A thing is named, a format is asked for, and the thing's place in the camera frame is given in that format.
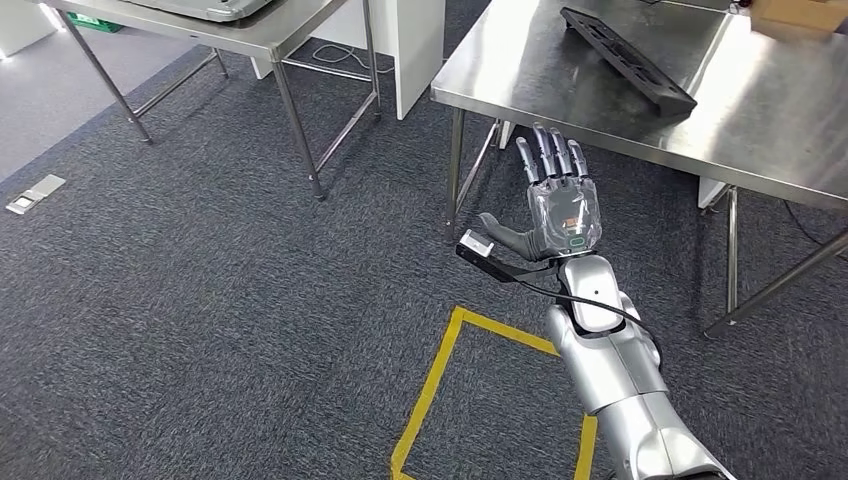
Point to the long black plastic part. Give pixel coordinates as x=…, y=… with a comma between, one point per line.
x=629, y=60

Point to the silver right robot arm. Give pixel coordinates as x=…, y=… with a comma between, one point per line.
x=616, y=371

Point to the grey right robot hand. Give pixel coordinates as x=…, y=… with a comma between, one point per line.
x=563, y=218

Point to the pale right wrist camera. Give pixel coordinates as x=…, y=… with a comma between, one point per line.
x=477, y=243

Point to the grey floor socket box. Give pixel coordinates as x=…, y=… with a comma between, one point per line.
x=36, y=194

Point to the stainless steel table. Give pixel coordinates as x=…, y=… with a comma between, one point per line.
x=265, y=33

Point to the brown cardboard box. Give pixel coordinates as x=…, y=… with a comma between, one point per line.
x=795, y=13

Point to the grey metal tray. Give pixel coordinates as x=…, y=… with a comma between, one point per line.
x=199, y=8

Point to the stainless steel workbench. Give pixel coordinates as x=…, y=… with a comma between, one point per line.
x=530, y=66

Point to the white table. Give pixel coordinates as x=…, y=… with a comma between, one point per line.
x=417, y=53

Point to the yellow floor marking tape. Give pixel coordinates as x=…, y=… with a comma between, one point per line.
x=429, y=384

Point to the green plastic crate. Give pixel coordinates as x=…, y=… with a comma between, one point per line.
x=93, y=23

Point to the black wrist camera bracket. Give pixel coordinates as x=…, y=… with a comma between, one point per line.
x=493, y=266

